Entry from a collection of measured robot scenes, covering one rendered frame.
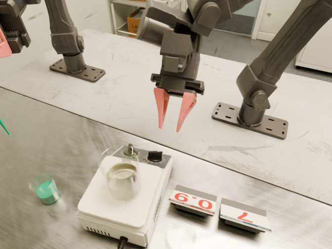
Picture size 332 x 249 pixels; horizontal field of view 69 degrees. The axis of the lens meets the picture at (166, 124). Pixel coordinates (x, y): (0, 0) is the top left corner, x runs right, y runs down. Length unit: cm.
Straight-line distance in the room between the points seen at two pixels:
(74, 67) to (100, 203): 55
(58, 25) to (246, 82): 55
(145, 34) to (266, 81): 29
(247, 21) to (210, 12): 286
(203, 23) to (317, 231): 44
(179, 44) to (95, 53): 66
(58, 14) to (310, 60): 242
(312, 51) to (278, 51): 221
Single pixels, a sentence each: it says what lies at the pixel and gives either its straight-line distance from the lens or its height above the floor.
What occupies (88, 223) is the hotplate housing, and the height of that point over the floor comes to 95.
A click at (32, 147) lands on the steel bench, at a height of 90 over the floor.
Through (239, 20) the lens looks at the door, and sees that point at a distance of 332.
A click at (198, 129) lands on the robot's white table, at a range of 66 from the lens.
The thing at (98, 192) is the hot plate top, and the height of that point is 99.
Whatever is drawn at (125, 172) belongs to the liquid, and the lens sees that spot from 42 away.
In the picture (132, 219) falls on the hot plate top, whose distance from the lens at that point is 42.
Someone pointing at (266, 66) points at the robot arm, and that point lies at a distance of 58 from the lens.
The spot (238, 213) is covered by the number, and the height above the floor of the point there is 92.
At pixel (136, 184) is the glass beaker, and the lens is 40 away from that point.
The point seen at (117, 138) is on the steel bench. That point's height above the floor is 90.
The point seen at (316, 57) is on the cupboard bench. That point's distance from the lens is 281.
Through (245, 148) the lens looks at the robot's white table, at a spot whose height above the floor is 90.
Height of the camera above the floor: 137
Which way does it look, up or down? 45 degrees down
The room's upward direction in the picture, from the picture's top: straight up
